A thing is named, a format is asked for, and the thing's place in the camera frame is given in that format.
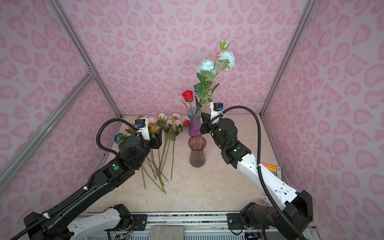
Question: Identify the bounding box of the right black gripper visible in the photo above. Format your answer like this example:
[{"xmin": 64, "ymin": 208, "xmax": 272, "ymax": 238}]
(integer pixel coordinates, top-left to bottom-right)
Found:
[{"xmin": 200, "ymin": 112, "xmax": 228, "ymax": 151}]

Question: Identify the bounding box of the smoky pink glass vase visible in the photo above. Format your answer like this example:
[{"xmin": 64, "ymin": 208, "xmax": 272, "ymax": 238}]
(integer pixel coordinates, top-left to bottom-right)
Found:
[{"xmin": 188, "ymin": 136, "xmax": 207, "ymax": 168}]

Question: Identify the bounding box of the pink carnation sprig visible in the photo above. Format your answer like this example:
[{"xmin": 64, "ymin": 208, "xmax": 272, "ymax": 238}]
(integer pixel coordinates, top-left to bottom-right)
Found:
[{"xmin": 143, "ymin": 115, "xmax": 158, "ymax": 124}]

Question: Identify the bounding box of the blue rose long stem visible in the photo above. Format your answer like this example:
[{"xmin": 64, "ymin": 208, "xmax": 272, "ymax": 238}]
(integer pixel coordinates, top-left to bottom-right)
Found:
[{"xmin": 194, "ymin": 87, "xmax": 202, "ymax": 114}]

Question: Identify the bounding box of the red rose long stem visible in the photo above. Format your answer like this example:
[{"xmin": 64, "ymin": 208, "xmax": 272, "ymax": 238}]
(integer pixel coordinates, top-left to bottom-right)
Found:
[{"xmin": 181, "ymin": 89, "xmax": 197, "ymax": 142}]

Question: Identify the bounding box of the light blue flower sprig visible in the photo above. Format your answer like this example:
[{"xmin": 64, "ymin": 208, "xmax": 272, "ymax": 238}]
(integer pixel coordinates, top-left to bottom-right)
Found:
[{"xmin": 194, "ymin": 41, "xmax": 236, "ymax": 113}]

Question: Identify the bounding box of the white rose long stem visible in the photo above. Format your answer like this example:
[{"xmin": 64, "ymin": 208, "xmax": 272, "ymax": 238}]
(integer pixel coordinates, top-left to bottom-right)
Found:
[{"xmin": 159, "ymin": 113, "xmax": 168, "ymax": 120}]

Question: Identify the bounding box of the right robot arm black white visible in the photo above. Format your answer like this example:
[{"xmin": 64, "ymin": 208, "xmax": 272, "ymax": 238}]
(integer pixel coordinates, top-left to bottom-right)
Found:
[{"xmin": 200, "ymin": 113, "xmax": 313, "ymax": 240}]

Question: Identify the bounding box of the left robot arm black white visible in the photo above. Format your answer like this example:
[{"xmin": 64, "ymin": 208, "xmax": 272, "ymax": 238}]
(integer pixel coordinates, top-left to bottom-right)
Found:
[{"xmin": 18, "ymin": 130, "xmax": 162, "ymax": 240}]

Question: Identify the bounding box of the purple blue glass vase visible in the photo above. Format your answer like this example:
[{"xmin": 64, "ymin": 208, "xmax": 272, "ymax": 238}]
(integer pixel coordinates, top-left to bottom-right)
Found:
[{"xmin": 187, "ymin": 108, "xmax": 202, "ymax": 138}]

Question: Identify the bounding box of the small red rose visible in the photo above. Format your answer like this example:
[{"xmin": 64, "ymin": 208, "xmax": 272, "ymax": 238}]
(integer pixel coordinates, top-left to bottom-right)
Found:
[{"xmin": 170, "ymin": 119, "xmax": 191, "ymax": 181}]

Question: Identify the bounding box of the pink flower sprig right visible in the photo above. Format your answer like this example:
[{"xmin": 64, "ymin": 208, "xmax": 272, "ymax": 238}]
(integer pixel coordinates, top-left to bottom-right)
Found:
[{"xmin": 163, "ymin": 113, "xmax": 184, "ymax": 141}]

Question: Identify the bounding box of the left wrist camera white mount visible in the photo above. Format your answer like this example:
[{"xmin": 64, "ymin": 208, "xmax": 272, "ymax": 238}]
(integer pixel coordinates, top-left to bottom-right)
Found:
[{"xmin": 135, "ymin": 118, "xmax": 150, "ymax": 141}]

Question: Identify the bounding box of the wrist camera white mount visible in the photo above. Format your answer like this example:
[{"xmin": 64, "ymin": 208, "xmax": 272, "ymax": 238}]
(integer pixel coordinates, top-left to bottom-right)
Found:
[
  {"xmin": 135, "ymin": 118, "xmax": 150, "ymax": 141},
  {"xmin": 210, "ymin": 102, "xmax": 224, "ymax": 126}
]

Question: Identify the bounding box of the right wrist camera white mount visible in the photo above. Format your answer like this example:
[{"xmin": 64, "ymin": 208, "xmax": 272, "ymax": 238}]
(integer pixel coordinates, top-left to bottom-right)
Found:
[{"xmin": 210, "ymin": 102, "xmax": 224, "ymax": 126}]

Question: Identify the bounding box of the blue flower at wall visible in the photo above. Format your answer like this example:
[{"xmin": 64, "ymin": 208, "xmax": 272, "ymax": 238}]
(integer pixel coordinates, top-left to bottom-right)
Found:
[{"xmin": 114, "ymin": 133, "xmax": 126, "ymax": 144}]

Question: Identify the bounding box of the right black corrugated cable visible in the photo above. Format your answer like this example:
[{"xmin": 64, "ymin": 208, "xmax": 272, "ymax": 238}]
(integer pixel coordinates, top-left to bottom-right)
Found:
[{"xmin": 214, "ymin": 105, "xmax": 308, "ymax": 240}]

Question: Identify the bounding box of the black corrugated cable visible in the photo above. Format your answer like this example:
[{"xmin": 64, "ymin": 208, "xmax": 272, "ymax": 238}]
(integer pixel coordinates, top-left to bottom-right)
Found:
[
  {"xmin": 95, "ymin": 117, "xmax": 140, "ymax": 156},
  {"xmin": 214, "ymin": 105, "xmax": 308, "ymax": 240}
]

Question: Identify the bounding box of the left black corrugated cable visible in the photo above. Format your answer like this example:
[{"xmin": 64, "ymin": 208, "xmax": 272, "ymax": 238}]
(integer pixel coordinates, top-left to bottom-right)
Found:
[{"xmin": 95, "ymin": 117, "xmax": 140, "ymax": 156}]

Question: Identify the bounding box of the colourful packet at wall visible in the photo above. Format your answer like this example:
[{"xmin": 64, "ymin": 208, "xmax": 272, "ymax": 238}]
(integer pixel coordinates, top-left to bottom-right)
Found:
[{"xmin": 263, "ymin": 164, "xmax": 283, "ymax": 179}]

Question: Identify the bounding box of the grey block on rail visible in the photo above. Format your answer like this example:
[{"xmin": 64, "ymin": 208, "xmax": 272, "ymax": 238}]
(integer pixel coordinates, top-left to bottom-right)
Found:
[{"xmin": 148, "ymin": 225, "xmax": 185, "ymax": 240}]

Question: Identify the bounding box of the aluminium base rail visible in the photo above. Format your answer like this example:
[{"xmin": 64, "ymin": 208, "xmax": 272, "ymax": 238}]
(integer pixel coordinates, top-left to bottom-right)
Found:
[{"xmin": 55, "ymin": 209, "xmax": 320, "ymax": 240}]

